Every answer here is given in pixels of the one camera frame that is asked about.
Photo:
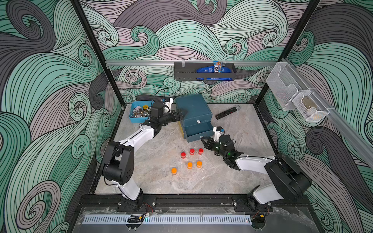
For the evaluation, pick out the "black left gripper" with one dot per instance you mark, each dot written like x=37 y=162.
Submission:
x=178 y=115

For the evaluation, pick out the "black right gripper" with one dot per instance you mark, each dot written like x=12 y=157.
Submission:
x=209 y=144

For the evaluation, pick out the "teal drawer cabinet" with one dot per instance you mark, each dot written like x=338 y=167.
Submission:
x=197 y=122

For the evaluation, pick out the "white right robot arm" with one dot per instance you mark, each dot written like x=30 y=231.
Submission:
x=288 y=181

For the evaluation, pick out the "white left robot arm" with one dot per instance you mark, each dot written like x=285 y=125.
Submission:
x=117 y=164

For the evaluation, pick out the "blue plastic box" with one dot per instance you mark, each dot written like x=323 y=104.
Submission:
x=140 y=111

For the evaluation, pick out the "black cylindrical tool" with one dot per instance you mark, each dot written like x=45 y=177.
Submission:
x=227 y=112

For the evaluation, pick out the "blue snack bag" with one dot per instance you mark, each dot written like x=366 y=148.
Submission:
x=220 y=72

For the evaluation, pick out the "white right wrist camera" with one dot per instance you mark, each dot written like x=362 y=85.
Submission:
x=218 y=132

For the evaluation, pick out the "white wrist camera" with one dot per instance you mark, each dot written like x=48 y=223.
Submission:
x=167 y=101
x=218 y=132

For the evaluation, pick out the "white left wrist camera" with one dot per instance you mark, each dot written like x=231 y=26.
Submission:
x=167 y=101

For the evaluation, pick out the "black wall shelf basket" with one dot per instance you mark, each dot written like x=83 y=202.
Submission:
x=187 y=72

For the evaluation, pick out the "white perforated cable duct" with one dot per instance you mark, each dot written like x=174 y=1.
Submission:
x=179 y=219

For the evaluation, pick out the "aluminium wall rail back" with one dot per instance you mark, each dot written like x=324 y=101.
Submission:
x=172 y=62

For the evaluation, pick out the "aluminium wall rail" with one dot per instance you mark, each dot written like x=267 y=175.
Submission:
x=172 y=62
x=358 y=144

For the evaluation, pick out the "clear wall bin large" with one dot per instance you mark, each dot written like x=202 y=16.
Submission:
x=282 y=82

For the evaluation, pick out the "clear wall bin small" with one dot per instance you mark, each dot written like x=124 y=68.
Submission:
x=310 y=107

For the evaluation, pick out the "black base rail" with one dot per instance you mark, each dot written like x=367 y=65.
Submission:
x=240 y=202

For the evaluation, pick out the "black corner frame post right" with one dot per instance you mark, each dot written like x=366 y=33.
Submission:
x=298 y=14

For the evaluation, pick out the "black corner frame post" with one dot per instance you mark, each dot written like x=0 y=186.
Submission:
x=298 y=14
x=89 y=33

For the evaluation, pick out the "aluminium wall rail right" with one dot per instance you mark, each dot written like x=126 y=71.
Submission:
x=358 y=144

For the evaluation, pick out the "black corner frame post left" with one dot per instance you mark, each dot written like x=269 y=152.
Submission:
x=89 y=33

